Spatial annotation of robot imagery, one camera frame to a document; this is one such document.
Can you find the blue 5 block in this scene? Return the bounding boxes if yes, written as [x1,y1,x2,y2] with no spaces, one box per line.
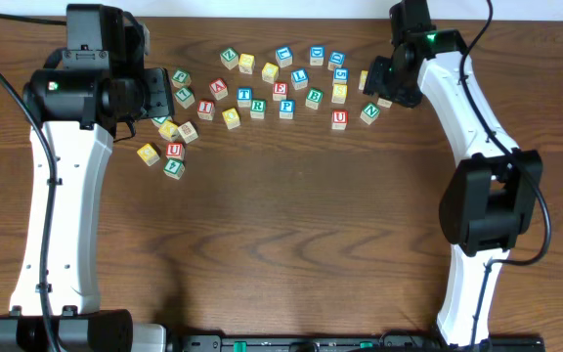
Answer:
[332,67,349,85]

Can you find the yellow block top left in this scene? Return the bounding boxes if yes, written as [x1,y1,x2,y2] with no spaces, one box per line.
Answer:
[238,53,255,74]

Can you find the red u block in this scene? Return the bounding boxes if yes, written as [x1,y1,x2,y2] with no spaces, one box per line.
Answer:
[165,143,185,160]
[331,110,349,130]

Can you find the green R block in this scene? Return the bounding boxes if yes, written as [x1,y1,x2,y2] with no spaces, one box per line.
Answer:
[250,99,267,119]

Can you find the blue l block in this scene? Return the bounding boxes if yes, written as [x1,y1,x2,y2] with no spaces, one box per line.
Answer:
[276,46,293,67]
[290,68,309,90]

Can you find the green block upper left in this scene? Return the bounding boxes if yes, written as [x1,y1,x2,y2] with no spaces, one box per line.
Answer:
[171,68,192,88]

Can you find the red U block left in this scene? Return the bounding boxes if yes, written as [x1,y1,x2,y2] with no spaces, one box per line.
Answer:
[165,143,185,160]

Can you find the yellow block beside V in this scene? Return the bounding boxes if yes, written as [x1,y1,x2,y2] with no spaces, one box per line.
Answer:
[158,120,180,142]

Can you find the blue P block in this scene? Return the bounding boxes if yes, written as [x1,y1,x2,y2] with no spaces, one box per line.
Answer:
[280,100,295,119]

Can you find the green Z block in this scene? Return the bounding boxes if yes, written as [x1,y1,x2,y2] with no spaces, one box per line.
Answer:
[220,47,239,70]

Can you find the red U block right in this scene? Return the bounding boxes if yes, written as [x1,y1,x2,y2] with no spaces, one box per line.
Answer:
[331,110,349,130]

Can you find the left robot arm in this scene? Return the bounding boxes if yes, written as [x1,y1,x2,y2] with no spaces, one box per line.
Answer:
[0,4,179,352]

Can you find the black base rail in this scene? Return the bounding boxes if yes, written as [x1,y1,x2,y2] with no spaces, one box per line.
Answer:
[180,331,546,352]

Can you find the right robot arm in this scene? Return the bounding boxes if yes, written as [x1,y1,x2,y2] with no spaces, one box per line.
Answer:
[364,0,551,351]

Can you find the green N block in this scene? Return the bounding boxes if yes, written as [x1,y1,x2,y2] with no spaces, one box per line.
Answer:
[360,103,380,125]

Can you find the blue T block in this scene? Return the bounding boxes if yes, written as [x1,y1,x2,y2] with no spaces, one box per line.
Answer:
[237,87,253,109]

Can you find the yellow block right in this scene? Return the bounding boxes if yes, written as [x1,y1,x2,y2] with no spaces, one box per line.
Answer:
[358,70,368,91]

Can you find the red A block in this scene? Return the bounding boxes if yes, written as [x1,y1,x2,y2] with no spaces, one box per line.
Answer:
[209,78,229,101]

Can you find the yellow block centre low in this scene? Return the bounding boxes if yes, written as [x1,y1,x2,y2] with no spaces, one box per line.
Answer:
[222,108,240,130]

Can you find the green J block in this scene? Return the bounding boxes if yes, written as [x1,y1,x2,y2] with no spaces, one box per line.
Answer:
[377,98,392,109]

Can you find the green 7 block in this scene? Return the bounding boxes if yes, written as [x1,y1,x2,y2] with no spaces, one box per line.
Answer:
[175,87,195,109]

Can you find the red E block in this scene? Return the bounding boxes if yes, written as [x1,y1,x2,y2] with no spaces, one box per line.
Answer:
[273,82,288,102]

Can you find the blue L block top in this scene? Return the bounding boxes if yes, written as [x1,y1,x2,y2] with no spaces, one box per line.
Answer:
[276,46,293,67]

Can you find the plain wooden picture block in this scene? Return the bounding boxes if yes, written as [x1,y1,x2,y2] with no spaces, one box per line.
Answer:
[178,121,198,144]

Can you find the green V block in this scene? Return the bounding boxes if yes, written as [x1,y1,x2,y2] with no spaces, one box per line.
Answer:
[152,116,172,128]

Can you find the red I block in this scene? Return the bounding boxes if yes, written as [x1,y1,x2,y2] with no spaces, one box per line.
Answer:
[197,100,215,120]

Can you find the yellow block far left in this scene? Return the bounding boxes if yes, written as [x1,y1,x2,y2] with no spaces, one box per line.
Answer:
[137,144,160,166]

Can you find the yellow block centre top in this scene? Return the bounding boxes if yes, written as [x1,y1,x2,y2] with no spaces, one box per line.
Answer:
[262,63,280,84]

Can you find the green 4 block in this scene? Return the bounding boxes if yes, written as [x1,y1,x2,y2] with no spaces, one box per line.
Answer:
[163,159,185,180]

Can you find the yellow S block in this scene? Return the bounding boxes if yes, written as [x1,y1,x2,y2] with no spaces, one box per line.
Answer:
[331,84,348,105]

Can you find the green B block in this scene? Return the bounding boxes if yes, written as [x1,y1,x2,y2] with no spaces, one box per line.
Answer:
[305,88,324,110]

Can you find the blue L block middle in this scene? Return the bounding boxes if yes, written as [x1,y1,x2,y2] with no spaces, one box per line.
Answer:
[290,68,309,90]

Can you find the blue D block tilted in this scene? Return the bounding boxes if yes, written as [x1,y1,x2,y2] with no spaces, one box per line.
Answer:
[327,51,346,71]

